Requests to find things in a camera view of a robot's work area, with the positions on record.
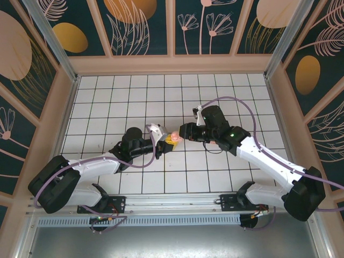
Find aluminium side rail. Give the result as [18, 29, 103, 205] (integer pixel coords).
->
[42, 76, 81, 196]

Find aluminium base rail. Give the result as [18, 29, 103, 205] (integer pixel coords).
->
[26, 191, 319, 216]

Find red base wires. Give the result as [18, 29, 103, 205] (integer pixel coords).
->
[251, 206, 270, 220]
[106, 204, 122, 216]

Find pink earbud charging case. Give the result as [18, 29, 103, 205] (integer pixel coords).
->
[169, 130, 184, 142]

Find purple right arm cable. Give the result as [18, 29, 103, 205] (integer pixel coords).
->
[198, 95, 344, 232]

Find grey metal sheet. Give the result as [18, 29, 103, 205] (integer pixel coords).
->
[25, 212, 330, 258]

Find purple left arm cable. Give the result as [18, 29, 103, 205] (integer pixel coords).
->
[34, 124, 157, 234]

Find aluminium frame post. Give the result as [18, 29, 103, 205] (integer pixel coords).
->
[21, 0, 82, 84]
[263, 0, 322, 79]

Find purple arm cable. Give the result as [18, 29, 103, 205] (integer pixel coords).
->
[198, 95, 344, 232]
[34, 124, 157, 234]

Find slotted grey cable duct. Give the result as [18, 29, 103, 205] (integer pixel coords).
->
[36, 214, 242, 227]

